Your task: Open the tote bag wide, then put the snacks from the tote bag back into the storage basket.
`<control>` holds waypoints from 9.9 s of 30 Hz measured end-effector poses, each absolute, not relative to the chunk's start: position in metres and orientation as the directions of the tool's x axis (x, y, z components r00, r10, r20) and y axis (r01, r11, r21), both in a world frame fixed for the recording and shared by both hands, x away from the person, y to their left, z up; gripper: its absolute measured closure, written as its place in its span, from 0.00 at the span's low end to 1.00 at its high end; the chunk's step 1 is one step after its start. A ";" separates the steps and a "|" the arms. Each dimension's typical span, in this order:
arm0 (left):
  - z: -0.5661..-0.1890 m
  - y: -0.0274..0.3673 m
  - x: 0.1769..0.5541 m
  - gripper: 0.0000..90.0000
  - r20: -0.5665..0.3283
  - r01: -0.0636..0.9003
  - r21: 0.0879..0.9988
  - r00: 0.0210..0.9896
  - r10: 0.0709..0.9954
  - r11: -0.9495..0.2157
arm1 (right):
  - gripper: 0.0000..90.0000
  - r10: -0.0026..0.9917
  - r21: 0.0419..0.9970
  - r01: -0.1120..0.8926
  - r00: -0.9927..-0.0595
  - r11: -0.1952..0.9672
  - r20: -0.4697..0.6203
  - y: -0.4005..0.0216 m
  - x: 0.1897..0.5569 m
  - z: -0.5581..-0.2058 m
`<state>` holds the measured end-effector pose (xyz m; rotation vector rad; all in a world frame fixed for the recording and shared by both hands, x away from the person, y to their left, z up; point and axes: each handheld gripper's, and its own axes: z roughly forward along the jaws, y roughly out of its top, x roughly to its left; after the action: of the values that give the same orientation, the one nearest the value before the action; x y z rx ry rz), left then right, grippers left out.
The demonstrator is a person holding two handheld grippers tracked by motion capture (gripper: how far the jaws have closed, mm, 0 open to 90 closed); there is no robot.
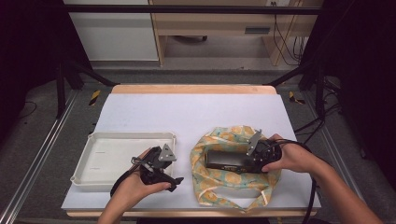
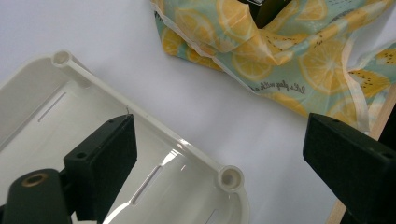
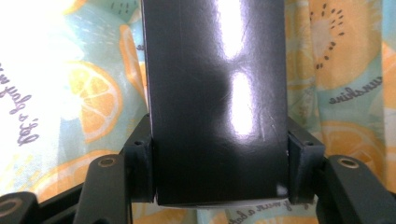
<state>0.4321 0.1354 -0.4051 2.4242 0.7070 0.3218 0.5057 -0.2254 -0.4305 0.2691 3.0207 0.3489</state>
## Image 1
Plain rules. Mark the grey desk label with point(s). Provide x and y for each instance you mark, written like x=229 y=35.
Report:
x=257 y=30

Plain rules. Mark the white table mat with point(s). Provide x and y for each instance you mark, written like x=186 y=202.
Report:
x=174 y=115

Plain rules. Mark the white plastic tray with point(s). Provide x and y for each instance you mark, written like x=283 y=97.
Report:
x=109 y=158

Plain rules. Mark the black rectangular box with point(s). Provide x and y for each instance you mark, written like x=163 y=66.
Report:
x=224 y=160

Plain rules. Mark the yellow black tape piece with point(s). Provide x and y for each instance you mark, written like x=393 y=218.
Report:
x=294 y=99
x=94 y=97

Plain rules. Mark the aluminium floor rail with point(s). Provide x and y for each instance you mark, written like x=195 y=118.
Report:
x=336 y=149
x=37 y=158

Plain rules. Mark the black metal stand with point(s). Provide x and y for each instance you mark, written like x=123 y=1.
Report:
x=319 y=90
x=60 y=90

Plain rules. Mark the light wooden desk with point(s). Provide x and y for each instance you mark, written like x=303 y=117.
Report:
x=214 y=25

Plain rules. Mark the white cabinet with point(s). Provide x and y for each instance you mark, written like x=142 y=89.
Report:
x=118 y=37

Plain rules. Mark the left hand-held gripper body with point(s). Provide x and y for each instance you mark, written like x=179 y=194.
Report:
x=155 y=161

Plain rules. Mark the black horizontal frame bar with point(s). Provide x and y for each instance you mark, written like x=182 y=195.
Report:
x=186 y=9

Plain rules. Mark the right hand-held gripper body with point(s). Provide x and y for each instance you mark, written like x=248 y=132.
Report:
x=267 y=152

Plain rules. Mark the orange print cloth bag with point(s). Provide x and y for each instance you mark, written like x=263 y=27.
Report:
x=218 y=183

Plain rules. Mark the person's right hand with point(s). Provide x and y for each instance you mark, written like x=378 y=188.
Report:
x=295 y=155

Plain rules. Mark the person's left hand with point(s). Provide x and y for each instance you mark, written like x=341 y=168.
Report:
x=137 y=189

